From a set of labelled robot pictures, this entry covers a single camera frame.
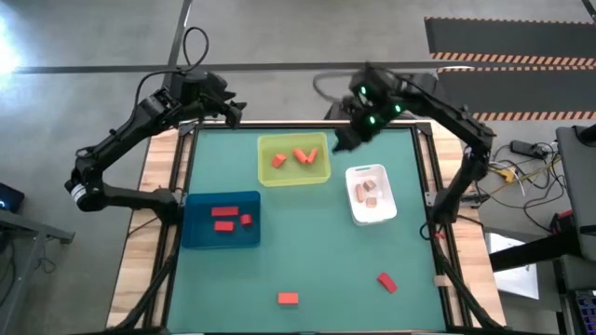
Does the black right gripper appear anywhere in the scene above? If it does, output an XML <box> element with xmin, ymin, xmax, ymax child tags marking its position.
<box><xmin>331</xmin><ymin>95</ymin><xmax>387</xmax><ymax>154</ymax></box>

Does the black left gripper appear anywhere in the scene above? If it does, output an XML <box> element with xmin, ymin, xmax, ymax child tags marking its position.
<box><xmin>202</xmin><ymin>76</ymin><xmax>248</xmax><ymax>129</ymax></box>

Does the yellow translucent plastic bin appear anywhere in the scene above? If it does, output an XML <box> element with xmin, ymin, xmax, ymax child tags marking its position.
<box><xmin>256</xmin><ymin>131</ymin><xmax>332</xmax><ymax>188</ymax></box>

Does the white plastic bin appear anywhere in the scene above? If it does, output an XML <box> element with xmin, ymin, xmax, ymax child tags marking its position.
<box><xmin>345</xmin><ymin>163</ymin><xmax>399</xmax><ymax>227</ymax></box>

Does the blue plastic bin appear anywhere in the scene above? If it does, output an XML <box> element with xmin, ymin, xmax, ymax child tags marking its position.
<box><xmin>180</xmin><ymin>190</ymin><xmax>262</xmax><ymax>250</ymax></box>

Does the black power strip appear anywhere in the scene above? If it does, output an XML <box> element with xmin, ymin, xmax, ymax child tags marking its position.
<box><xmin>509</xmin><ymin>139</ymin><xmax>545</xmax><ymax>158</ymax></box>

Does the black floor mat striped edge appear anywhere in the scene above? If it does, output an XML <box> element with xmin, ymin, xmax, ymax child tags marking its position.
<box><xmin>424</xmin><ymin>17</ymin><xmax>596</xmax><ymax>60</ymax></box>
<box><xmin>437</xmin><ymin>66</ymin><xmax>596</xmax><ymax>122</ymax></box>

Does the white paper sheet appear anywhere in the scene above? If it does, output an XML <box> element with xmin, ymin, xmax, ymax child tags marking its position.
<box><xmin>483</xmin><ymin>232</ymin><xmax>540</xmax><ymax>301</ymax></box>

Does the red and black device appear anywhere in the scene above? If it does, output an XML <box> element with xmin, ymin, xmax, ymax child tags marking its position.
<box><xmin>550</xmin><ymin>209</ymin><xmax>575</xmax><ymax>234</ymax></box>

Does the grey equipment cart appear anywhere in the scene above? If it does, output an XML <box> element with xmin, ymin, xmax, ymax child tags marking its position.
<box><xmin>556</xmin><ymin>124</ymin><xmax>596</xmax><ymax>261</ymax></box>

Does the grey metal stand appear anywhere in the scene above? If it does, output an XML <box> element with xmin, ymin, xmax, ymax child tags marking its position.
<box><xmin>0</xmin><ymin>208</ymin><xmax>75</xmax><ymax>335</ymax></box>

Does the black box blue light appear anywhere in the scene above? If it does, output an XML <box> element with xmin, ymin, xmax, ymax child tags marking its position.
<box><xmin>0</xmin><ymin>182</ymin><xmax>25</xmax><ymax>214</ymax></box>

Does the computer keyboard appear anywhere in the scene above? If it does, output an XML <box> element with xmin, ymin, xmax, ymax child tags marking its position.
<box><xmin>575</xmin><ymin>288</ymin><xmax>596</xmax><ymax>322</ymax></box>

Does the black aluminium table frame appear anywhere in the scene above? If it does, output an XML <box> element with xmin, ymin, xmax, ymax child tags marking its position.
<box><xmin>165</xmin><ymin>119</ymin><xmax>448</xmax><ymax>334</ymax></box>

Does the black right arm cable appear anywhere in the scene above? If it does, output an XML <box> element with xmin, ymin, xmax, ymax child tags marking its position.
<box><xmin>312</xmin><ymin>69</ymin><xmax>359</xmax><ymax>106</ymax></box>

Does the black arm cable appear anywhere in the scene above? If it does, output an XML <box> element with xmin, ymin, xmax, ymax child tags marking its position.
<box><xmin>133</xmin><ymin>26</ymin><xmax>210</xmax><ymax>115</ymax></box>
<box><xmin>312</xmin><ymin>69</ymin><xmax>359</xmax><ymax>106</ymax></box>

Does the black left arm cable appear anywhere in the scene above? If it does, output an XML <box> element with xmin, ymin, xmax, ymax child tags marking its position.
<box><xmin>133</xmin><ymin>26</ymin><xmax>210</xmax><ymax>115</ymax></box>

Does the yellow cable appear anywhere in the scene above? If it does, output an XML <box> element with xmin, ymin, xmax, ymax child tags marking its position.
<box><xmin>465</xmin><ymin>151</ymin><xmax>562</xmax><ymax>187</ymax></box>

